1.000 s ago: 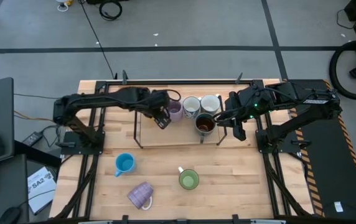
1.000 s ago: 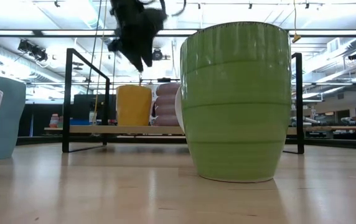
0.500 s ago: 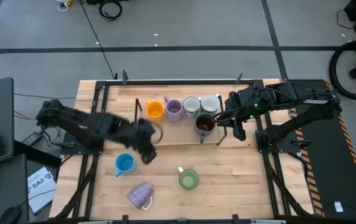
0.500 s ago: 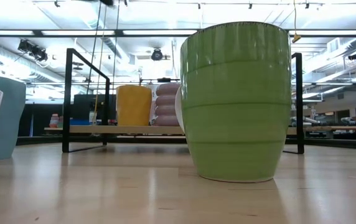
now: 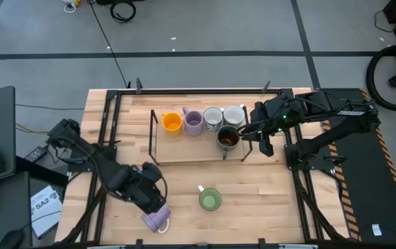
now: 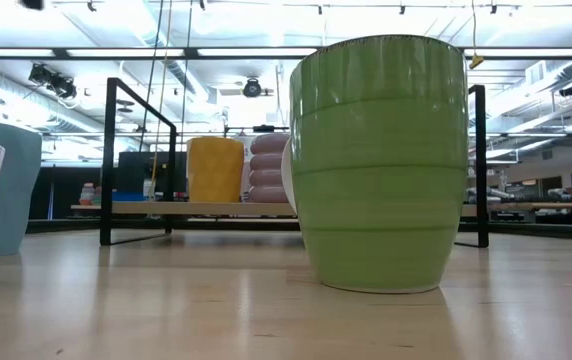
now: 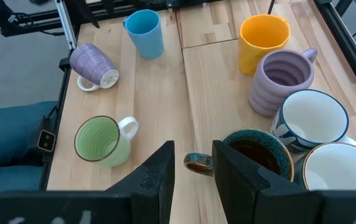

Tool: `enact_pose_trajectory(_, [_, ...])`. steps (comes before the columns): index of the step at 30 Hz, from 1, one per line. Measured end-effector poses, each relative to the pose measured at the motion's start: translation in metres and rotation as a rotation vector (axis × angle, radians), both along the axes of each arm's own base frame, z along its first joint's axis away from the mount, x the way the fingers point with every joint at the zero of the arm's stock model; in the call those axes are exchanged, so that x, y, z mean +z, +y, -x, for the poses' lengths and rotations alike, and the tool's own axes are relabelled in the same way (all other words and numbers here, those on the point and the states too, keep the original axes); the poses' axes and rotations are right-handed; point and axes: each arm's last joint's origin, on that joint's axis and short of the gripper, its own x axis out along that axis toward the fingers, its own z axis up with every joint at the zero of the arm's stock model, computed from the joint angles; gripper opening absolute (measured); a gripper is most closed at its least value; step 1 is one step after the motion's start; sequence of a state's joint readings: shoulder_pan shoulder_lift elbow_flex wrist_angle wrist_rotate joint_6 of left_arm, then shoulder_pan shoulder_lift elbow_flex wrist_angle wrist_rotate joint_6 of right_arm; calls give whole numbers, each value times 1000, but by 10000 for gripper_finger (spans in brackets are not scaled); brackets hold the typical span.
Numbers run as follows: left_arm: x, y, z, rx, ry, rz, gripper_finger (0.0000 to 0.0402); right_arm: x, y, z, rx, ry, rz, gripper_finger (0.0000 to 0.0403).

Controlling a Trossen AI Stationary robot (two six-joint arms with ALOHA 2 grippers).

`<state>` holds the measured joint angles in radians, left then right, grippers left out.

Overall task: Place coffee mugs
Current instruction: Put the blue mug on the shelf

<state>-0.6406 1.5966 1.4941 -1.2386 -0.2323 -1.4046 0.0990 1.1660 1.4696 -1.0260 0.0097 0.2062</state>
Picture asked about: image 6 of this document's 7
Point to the light blue mug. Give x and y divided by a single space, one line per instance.
16 190

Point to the orange mug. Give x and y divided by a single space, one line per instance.
214 170

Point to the green white mug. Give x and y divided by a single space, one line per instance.
378 175

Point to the black ceiling spotlight cluster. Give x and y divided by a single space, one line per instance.
51 82

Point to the yellow hanging connector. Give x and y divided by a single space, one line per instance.
476 62

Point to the wooden background table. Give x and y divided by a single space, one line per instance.
531 205

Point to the black ceiling speaker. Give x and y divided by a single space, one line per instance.
571 90

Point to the black overhead frame bar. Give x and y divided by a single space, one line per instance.
191 52

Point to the black metal table frame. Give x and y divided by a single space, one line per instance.
66 226

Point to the round black ceiling camera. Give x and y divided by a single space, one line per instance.
252 88

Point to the wooden shelf with black frame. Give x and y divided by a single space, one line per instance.
191 208

